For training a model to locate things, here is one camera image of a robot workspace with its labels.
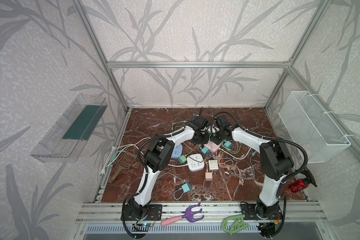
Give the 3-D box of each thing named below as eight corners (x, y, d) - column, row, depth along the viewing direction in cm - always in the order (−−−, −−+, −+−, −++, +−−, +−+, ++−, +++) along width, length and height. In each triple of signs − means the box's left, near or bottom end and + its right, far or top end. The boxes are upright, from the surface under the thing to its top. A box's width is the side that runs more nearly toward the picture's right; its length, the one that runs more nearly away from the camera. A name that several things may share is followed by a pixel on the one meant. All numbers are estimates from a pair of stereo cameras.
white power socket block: (187, 171, 88) (187, 170, 86) (187, 154, 95) (187, 153, 93) (204, 171, 88) (205, 170, 86) (203, 154, 95) (204, 153, 93)
